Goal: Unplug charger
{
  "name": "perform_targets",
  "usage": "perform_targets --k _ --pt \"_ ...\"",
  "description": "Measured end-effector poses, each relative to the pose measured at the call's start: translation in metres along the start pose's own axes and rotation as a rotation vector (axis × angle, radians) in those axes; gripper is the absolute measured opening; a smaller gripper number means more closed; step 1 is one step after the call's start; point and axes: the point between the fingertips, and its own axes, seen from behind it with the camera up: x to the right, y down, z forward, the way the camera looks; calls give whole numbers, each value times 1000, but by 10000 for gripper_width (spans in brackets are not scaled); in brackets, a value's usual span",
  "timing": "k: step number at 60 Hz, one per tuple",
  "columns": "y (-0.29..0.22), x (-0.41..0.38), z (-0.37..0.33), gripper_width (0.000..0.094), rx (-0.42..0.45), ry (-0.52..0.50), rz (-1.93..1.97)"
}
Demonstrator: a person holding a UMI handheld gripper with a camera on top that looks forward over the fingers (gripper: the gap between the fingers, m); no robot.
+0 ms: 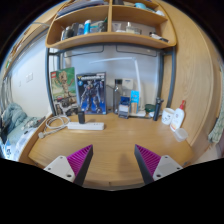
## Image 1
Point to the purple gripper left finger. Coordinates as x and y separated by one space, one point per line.
73 167

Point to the blue bottle on shelf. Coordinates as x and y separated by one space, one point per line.
87 26

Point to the white power strip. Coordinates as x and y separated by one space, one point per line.
86 126

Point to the white desk lamp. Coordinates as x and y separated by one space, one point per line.
141 112

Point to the orange blue slim box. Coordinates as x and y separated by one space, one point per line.
134 101

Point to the teal blanket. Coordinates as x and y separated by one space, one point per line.
12 117

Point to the white mug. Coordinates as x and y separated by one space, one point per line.
167 116

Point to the wooden wall shelf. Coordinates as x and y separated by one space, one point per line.
140 22

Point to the white bottle red cap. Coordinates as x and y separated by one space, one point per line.
178 117

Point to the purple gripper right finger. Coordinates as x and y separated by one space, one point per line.
152 166

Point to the black charger plug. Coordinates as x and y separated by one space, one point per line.
81 117

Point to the small blue box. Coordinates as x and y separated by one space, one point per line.
124 106

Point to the dark green small bowl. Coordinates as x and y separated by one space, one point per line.
149 108

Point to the clear plastic container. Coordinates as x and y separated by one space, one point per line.
180 134

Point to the green Lego Groot box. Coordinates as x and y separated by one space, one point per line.
64 91

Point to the blue robot model box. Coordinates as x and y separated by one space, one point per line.
91 90

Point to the clear glass bottle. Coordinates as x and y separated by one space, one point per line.
117 94

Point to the black cylindrical bottle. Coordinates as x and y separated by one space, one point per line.
159 102

